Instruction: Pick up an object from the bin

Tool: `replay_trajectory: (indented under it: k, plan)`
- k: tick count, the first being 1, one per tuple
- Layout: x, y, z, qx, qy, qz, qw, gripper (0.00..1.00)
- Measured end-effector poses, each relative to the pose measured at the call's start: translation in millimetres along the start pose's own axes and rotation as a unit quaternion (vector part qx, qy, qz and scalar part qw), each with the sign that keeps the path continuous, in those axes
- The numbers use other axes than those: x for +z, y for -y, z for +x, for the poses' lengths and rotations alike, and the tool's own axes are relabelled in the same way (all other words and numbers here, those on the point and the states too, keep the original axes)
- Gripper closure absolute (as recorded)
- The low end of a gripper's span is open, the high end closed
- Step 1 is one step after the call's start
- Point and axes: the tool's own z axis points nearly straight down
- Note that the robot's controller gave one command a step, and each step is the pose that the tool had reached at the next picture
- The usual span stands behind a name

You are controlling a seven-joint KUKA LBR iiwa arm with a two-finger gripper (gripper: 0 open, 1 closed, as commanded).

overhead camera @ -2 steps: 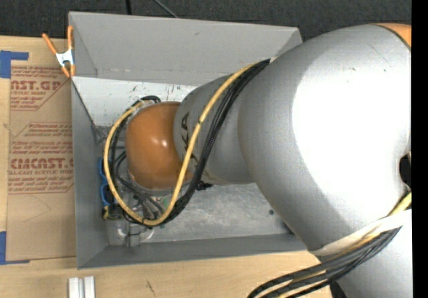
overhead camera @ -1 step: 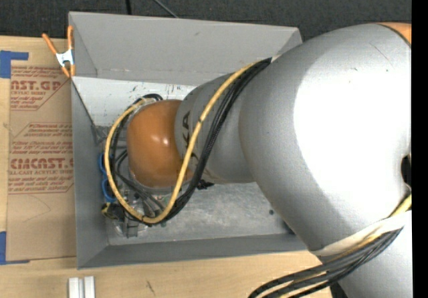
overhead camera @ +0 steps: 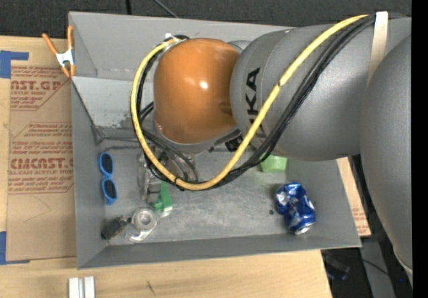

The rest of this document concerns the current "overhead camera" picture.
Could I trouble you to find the silver metal round tool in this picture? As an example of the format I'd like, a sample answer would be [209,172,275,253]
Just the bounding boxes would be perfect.
[124,206,159,243]

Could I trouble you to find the blue sunglasses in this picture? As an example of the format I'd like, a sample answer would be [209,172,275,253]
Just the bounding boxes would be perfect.
[97,152,119,206]

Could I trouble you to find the small black tool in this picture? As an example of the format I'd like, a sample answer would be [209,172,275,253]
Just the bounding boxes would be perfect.
[100,216,130,241]

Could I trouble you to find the grey metal bin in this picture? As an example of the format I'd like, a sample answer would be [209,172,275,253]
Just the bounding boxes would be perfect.
[68,11,363,270]

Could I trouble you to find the brown cardboard board, red print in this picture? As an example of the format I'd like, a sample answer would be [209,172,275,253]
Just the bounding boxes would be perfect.
[0,35,372,264]

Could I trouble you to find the light green block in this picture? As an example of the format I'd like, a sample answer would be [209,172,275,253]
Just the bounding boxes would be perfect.
[259,154,288,174]

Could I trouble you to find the crushed blue drink can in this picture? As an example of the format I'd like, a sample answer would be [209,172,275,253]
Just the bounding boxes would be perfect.
[274,182,317,236]

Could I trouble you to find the black cylinder on white bracket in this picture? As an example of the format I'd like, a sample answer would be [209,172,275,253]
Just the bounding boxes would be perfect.
[225,136,243,152]

